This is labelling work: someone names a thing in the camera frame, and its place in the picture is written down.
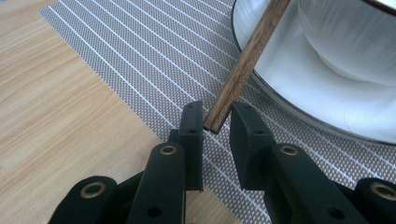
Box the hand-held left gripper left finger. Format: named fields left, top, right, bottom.
left=167, top=100, right=205, bottom=192

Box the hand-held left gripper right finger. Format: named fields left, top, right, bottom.
left=229, top=101, right=276, bottom=191

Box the brown wooden chopstick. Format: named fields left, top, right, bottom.
left=203, top=0, right=286, bottom=132
left=209, top=0, right=292, bottom=135

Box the white plate with dark rim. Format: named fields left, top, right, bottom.
left=232, top=0, right=396, bottom=146

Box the grey striped placemat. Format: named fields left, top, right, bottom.
left=37, top=0, right=396, bottom=224

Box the white bowl with dark rim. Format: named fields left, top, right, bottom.
left=297, top=0, right=396, bottom=88

